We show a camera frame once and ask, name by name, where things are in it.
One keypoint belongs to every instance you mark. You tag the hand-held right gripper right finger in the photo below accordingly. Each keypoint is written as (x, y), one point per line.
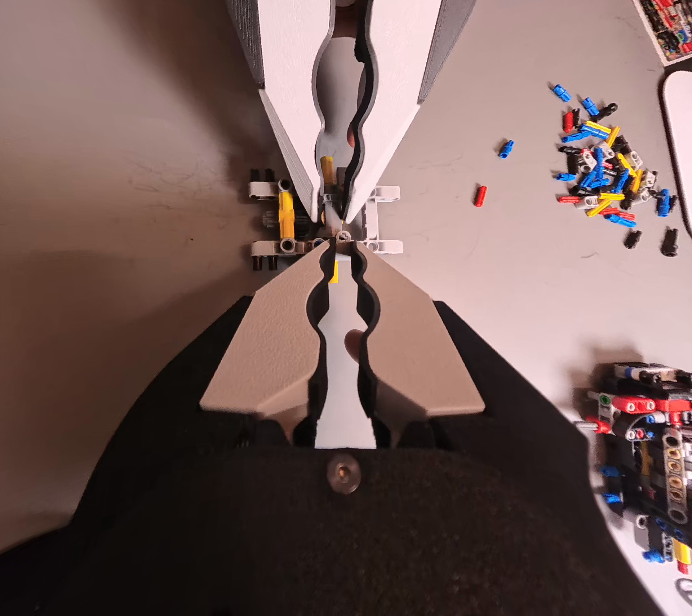
(416, 351)

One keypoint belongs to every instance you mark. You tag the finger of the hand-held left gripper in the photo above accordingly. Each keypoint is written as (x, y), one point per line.
(286, 32)
(405, 43)

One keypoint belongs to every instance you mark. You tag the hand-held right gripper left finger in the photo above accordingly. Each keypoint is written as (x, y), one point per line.
(267, 351)

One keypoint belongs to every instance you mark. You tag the small grey lego connector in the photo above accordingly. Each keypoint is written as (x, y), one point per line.
(342, 236)

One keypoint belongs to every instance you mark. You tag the grey lego differential assembly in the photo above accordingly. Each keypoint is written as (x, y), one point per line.
(285, 210)

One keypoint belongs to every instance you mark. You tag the single blue lego pin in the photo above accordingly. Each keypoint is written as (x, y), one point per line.
(506, 149)

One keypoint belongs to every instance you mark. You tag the single red lego pin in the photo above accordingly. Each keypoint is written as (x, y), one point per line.
(480, 196)

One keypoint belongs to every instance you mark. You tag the pile of blue yellow lego pins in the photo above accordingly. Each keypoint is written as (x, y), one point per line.
(611, 172)

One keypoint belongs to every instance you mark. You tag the black lego pin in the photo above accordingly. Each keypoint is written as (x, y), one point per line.
(669, 241)
(632, 238)

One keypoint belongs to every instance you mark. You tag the black lego car chassis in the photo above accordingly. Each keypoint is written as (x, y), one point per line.
(654, 454)

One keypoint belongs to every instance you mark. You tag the white book stand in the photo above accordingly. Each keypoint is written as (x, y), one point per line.
(681, 140)

